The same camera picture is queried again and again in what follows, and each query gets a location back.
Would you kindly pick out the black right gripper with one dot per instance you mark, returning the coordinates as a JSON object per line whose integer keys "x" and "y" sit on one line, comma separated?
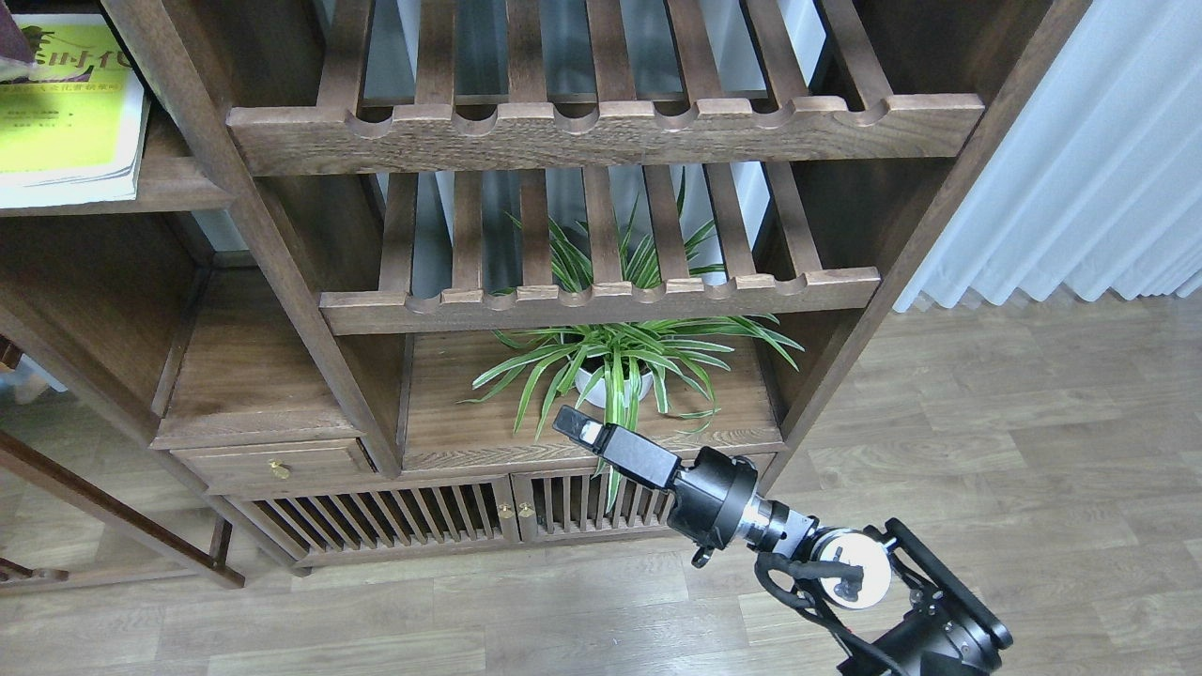
{"x": 709, "y": 498}

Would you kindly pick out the yellow green book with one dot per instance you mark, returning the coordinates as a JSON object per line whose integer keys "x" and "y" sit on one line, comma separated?
{"x": 73, "y": 130}

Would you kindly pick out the dark maroon book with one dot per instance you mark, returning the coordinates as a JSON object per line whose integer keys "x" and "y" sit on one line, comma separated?
{"x": 16, "y": 57}

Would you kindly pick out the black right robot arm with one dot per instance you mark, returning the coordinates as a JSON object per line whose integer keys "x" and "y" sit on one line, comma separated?
{"x": 813, "y": 570}

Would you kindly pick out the green spider plant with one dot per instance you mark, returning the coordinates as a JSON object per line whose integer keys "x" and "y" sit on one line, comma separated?
{"x": 546, "y": 359}

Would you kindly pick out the dark wooden bookshelf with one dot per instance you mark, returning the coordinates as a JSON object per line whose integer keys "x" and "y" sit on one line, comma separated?
{"x": 339, "y": 203}

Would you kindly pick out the brass drawer knob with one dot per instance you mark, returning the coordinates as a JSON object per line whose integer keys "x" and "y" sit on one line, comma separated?
{"x": 279, "y": 470}

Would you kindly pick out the white pleated curtain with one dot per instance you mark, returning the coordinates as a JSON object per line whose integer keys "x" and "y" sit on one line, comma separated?
{"x": 1096, "y": 189}

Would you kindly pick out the dark wooden side frame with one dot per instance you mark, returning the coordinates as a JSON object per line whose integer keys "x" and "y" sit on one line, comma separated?
{"x": 84, "y": 507}

